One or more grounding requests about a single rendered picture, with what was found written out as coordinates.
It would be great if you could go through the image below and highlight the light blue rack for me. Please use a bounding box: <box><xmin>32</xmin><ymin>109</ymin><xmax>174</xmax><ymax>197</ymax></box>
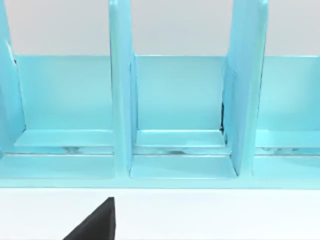
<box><xmin>0</xmin><ymin>0</ymin><xmax>320</xmax><ymax>189</ymax></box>

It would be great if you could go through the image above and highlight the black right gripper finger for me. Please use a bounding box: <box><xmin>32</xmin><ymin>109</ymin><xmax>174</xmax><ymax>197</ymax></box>
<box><xmin>62</xmin><ymin>196</ymin><xmax>117</xmax><ymax>240</ymax></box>

